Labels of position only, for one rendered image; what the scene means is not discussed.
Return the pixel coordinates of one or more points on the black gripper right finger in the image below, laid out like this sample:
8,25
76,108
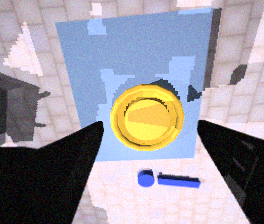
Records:
239,158

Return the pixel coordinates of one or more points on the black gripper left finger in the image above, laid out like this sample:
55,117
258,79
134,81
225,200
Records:
55,175

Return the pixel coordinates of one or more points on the light blue square mat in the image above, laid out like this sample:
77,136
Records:
106,56

